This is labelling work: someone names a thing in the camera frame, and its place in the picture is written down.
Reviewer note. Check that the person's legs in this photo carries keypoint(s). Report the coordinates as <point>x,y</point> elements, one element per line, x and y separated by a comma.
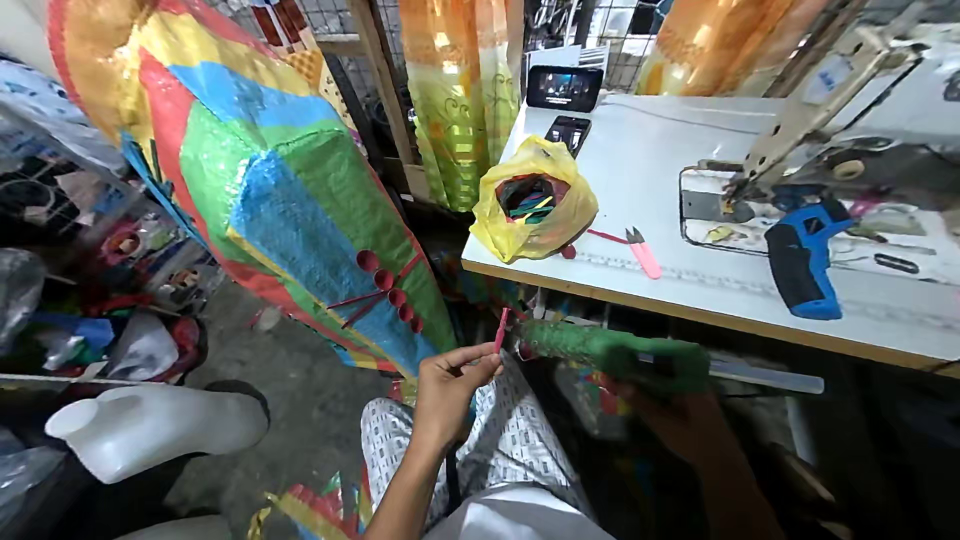
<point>517,427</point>

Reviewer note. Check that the red plastic spoon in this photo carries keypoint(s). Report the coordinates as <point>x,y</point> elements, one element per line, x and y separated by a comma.
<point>568,251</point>
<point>397,297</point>
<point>406,312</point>
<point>383,280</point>
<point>367,260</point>
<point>416,324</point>

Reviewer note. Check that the person's body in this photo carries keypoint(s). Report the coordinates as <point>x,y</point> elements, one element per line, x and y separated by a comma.
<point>517,517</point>

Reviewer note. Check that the translucent measuring tape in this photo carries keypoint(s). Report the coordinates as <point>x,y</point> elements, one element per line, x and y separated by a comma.
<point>697,280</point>

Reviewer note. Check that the metal grid window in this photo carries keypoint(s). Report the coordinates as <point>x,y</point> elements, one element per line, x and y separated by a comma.
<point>626,45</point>

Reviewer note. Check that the wooden post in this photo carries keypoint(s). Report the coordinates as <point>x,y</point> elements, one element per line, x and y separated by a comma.
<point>384,75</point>

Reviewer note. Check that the sewing machine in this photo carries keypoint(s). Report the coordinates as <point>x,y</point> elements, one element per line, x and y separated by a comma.
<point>810,120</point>

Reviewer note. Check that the person's right fingers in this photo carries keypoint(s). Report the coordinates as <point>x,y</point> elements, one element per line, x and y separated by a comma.
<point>624,390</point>

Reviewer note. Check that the person's left thumb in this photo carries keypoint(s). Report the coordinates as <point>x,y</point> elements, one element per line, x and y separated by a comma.
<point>486,367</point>

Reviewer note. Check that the person's left forearm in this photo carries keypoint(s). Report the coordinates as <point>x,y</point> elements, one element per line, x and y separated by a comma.
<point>412,491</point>

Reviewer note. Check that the multicoloured striped woven sack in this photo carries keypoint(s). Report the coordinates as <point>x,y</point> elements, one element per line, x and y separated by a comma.
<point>300,187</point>

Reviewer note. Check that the orange and green curtain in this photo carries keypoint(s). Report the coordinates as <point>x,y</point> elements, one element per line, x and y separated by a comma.
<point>457,97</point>

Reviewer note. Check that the pile of mixed household items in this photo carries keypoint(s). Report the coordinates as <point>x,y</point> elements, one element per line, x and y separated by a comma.
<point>97,300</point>

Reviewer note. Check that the black phone with bright screen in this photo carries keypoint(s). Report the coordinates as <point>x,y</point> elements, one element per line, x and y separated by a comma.
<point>564,88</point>

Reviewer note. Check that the black smartphone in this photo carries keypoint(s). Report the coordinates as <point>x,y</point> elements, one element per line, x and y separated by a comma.
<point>570,133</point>

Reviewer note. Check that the pink thread snips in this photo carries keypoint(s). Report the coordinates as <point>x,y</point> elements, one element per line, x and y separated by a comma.
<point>645,259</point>

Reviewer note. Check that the white plastic jug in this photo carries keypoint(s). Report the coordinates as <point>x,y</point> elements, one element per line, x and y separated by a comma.
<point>165,427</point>

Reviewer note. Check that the person's left index finger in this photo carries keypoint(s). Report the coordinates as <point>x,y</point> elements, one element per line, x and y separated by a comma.
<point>469,352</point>

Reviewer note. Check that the thin pink-red plastic strip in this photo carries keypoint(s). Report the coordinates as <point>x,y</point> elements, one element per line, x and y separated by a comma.
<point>502,330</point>

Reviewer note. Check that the white table with wooden edge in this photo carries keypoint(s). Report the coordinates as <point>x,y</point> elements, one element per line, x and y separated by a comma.
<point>652,180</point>

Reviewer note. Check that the translucent glue stick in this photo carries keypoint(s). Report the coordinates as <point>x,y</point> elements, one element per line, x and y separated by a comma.
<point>772,377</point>

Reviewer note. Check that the heap of coloured plastic scraps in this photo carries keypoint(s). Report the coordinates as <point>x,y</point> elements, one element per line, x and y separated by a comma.
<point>322,506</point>

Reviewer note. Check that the person's right forearm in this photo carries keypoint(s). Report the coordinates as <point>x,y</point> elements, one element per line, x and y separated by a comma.
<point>731,484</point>

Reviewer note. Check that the person's left hand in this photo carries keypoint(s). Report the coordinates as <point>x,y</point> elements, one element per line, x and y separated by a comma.
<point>445,388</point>

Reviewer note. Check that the pile of coloured plastic pieces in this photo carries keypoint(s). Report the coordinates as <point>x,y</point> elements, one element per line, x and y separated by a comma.
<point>534,206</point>

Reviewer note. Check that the yellow plastic bag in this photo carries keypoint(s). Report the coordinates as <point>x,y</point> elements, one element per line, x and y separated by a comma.
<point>495,225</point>

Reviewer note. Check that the person's right hand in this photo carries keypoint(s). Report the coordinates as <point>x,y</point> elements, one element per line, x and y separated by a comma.
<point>664,411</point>

